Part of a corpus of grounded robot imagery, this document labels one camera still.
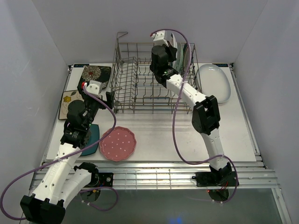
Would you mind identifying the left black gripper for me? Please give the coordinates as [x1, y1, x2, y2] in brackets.
[78, 88, 114, 128]

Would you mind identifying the green floral plate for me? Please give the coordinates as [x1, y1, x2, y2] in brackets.
[174, 43, 185, 74]

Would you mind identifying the green red rimmed white plate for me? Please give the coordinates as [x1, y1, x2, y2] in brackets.
[182, 43, 192, 75]

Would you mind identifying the cream floral square plate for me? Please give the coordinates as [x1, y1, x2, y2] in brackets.
[58, 90, 84, 120]

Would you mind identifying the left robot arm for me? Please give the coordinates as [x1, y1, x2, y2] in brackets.
[20, 92, 114, 224]

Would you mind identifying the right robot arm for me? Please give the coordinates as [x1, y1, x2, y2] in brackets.
[150, 44, 239, 188]

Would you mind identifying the black floral square plate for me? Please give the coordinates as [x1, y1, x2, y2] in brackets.
[78, 65, 112, 89]

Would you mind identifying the dark teal plate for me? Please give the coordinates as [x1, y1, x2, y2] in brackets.
[80, 124, 100, 157]

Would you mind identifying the pink dotted scalloped plate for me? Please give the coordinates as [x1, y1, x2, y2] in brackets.
[100, 126, 137, 162]

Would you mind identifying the white oval plate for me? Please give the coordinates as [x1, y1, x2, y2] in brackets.
[198, 64, 231, 103]

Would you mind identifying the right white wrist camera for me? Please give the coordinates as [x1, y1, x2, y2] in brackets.
[151, 30, 171, 47]

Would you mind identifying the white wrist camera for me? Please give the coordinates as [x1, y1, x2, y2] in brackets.
[81, 80, 103, 97]
[151, 30, 171, 47]

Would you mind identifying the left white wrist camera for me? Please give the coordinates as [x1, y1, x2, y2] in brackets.
[81, 80, 103, 97]

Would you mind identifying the grey wire dish rack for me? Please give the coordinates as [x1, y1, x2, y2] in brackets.
[110, 32, 192, 114]

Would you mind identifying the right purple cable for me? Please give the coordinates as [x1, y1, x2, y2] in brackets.
[149, 29, 239, 203]

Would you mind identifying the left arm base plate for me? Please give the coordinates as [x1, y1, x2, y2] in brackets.
[96, 173, 114, 187]

